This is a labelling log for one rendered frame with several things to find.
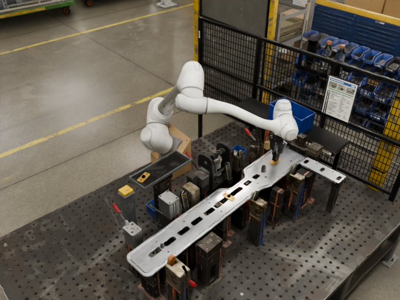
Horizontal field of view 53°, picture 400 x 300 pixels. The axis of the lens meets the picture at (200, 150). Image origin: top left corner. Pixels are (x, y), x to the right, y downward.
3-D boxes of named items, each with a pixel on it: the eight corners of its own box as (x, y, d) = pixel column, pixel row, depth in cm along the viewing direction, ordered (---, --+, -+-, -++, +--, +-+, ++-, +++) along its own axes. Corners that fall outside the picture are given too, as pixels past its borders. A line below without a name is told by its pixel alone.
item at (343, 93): (349, 124, 276) (359, 84, 258) (319, 112, 289) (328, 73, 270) (350, 123, 277) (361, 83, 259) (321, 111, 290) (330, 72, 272)
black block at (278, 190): (276, 230, 257) (282, 197, 240) (263, 221, 263) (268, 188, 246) (283, 223, 262) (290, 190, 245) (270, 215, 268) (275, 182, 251)
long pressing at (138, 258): (150, 283, 192) (150, 281, 191) (122, 256, 204) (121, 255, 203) (306, 158, 271) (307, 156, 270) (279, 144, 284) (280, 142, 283)
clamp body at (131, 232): (137, 281, 226) (131, 238, 204) (125, 269, 232) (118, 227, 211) (150, 271, 231) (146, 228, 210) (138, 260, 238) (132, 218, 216)
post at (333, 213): (334, 218, 266) (343, 185, 249) (319, 209, 272) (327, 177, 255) (338, 212, 270) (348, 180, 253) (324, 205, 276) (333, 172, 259)
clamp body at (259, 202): (257, 250, 244) (262, 209, 224) (241, 239, 251) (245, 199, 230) (266, 241, 249) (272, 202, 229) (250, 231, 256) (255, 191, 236)
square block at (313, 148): (308, 190, 287) (317, 150, 266) (299, 186, 292) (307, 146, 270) (314, 186, 292) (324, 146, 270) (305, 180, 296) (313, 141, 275)
